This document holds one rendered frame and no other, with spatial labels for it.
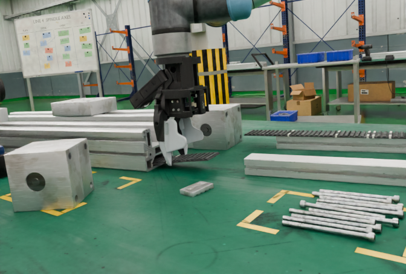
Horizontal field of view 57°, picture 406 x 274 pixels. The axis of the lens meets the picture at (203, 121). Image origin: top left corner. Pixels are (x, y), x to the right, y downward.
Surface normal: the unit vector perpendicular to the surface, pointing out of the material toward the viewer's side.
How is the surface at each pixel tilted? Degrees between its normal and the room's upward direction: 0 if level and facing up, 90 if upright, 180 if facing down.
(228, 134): 90
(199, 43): 90
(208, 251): 0
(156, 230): 0
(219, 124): 90
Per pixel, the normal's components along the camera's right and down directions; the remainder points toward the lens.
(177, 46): 0.30, 0.13
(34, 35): -0.28, 0.18
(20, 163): -0.07, 0.17
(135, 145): -0.48, 0.18
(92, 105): 0.88, 0.00
